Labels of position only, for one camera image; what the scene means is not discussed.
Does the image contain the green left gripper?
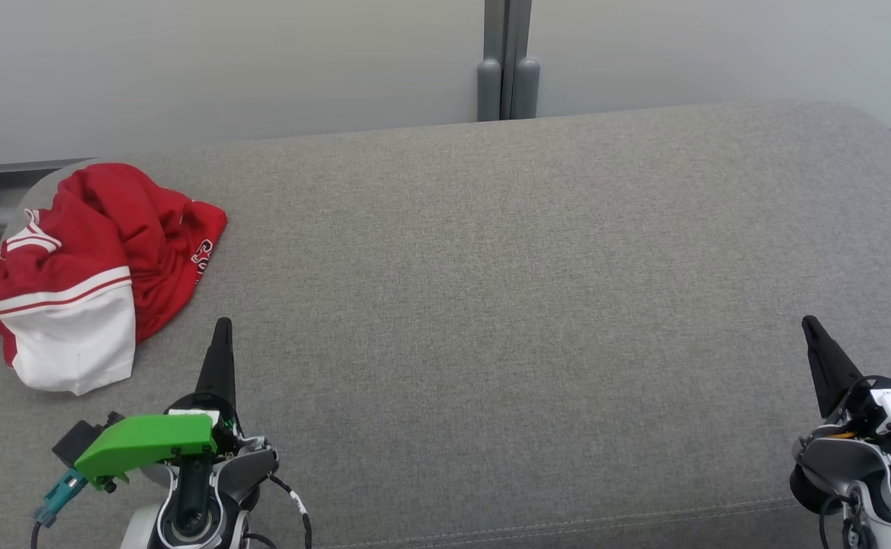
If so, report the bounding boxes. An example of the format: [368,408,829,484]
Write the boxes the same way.
[74,318,244,493]

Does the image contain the red Bulls basketball shorts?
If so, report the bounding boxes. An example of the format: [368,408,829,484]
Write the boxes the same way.
[49,162,229,344]

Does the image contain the grey fabric sofa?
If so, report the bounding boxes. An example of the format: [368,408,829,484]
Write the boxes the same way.
[0,101,891,549]

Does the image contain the grey partition post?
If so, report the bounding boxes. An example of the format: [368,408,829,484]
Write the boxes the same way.
[477,0,541,123]

